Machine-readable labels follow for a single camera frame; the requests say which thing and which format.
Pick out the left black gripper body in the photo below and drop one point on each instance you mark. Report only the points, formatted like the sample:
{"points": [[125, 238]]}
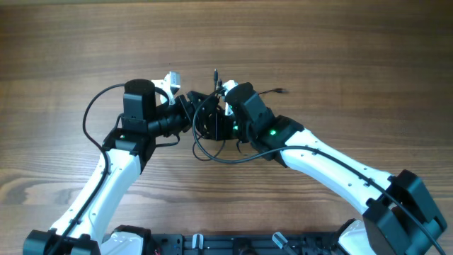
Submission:
{"points": [[180, 116]]}

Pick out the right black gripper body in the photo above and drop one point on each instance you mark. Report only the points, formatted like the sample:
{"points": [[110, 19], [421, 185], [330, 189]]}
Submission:
{"points": [[226, 126]]}

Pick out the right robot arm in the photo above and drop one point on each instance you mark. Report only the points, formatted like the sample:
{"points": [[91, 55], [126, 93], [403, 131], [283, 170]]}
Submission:
{"points": [[399, 216]]}

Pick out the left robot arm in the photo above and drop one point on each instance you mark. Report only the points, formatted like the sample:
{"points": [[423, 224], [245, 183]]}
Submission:
{"points": [[150, 109]]}

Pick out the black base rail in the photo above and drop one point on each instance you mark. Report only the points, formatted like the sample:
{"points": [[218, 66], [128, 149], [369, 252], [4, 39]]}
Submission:
{"points": [[316, 243]]}

